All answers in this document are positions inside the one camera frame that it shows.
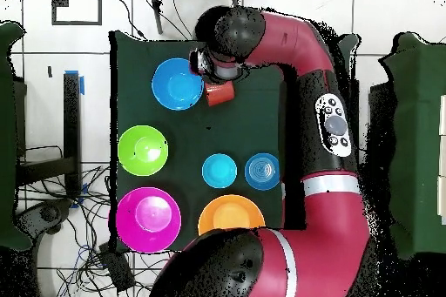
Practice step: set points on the gray pedestal foot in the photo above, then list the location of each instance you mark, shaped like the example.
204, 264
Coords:
48, 213

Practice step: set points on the small cyan plastic bowl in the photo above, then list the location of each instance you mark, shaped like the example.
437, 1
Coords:
219, 171

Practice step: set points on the black power brick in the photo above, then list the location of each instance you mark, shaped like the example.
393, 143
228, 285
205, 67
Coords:
116, 269

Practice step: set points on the large blue plastic bowl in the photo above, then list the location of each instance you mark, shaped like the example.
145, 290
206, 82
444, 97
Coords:
174, 84

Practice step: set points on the orange plastic bowl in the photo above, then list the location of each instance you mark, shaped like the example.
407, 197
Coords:
230, 213

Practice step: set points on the dark green tablecloth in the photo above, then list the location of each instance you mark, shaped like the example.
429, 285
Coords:
226, 129

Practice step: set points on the red-orange plastic cup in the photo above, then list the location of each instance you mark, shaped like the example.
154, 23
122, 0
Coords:
219, 94

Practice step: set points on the blue tape strip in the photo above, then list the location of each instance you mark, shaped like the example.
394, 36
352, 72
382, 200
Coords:
82, 84

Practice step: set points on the black metal table frame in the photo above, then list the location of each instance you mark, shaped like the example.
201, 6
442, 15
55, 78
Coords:
378, 119
72, 119

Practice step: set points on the medium translucent blue bowl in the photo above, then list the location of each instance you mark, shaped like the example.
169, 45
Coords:
261, 171

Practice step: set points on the magenta pink plastic bowl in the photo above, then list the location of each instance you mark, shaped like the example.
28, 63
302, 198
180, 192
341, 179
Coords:
150, 220

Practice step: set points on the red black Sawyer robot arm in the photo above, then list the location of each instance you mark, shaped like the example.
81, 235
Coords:
324, 234

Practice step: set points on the green cloth covered side table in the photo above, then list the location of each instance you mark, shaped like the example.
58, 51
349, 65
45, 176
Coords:
418, 67
7, 136

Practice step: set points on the white boxes stack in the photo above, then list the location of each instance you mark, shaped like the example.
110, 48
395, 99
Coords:
442, 116

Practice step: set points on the lime green plastic bowl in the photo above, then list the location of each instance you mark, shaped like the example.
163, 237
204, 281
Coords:
130, 150

